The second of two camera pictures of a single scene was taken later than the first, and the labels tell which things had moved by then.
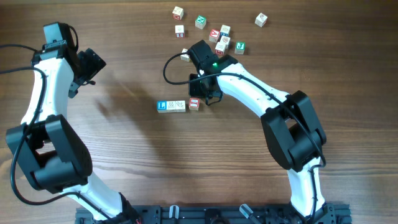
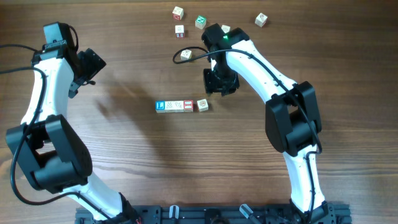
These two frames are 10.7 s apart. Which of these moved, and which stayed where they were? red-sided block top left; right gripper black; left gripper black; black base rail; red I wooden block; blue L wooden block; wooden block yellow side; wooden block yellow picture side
Moved: red I wooden block; right gripper black
Stayed: wooden block yellow side; blue L wooden block; left gripper black; wooden block yellow picture side; red-sided block top left; black base rail
